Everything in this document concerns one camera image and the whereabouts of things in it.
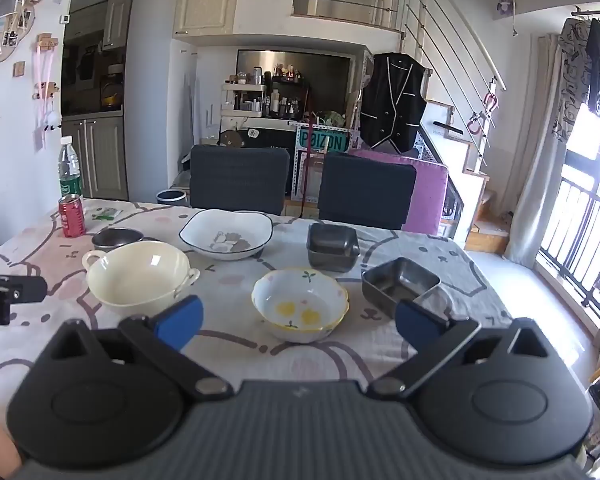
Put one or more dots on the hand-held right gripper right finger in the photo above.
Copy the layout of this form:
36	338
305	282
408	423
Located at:
420	322

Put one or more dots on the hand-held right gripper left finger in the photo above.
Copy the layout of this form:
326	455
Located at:
180	322

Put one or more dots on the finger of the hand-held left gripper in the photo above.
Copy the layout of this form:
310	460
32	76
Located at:
27	290

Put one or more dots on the small round steel bowl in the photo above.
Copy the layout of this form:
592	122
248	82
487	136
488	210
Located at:
117	239

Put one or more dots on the yellow-rimmed lemon print bowl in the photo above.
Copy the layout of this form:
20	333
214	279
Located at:
300	305

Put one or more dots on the square steel container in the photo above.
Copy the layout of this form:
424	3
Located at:
332	250
395	280

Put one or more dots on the cartoon printed tablecloth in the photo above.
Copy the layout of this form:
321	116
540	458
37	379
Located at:
240	355

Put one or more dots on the red drink can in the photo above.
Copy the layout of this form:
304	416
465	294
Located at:
72	217

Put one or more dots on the white plate with dark rim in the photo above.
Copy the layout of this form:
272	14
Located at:
225	235

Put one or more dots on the green snack packet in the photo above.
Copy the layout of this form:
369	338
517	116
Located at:
104	214

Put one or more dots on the grey trash bin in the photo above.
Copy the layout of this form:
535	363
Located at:
170	197

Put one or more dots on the clear water bottle green label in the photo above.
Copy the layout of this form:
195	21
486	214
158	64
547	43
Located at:
70	170

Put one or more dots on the purple mat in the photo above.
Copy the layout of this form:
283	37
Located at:
430	195

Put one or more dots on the wooden staircase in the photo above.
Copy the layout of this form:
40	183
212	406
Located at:
480	200

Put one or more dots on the dark grey chair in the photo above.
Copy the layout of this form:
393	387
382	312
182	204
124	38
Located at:
367	190
240	177

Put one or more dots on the grey kitchen cabinet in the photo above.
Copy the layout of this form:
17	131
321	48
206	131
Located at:
102	157

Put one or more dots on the white plush sheep toy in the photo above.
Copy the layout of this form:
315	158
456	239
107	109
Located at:
52	120

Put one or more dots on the balcony railing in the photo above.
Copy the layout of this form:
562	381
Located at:
575	240

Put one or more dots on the beige curtain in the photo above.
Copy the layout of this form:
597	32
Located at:
537	160

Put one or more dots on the teal sign plate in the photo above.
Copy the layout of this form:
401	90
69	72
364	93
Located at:
322	141

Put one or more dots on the yellow pot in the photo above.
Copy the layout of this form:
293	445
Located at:
109	100

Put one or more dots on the black vest white trim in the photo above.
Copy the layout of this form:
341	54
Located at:
392	105

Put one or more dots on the white storage shelf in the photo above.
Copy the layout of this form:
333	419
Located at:
245	110

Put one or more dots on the row of cosmetic bottles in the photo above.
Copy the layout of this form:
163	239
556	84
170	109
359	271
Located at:
280	102

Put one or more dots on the grey patterned hanging garment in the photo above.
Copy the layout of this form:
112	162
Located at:
572	85

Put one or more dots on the stair railing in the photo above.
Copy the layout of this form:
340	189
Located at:
460	25

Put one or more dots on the cream upper cabinet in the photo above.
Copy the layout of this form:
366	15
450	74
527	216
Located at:
207	5

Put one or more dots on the wooden wall hook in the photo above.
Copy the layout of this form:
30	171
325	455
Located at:
47	90
47	41

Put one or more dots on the small wooden wall square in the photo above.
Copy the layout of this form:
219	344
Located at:
18	69

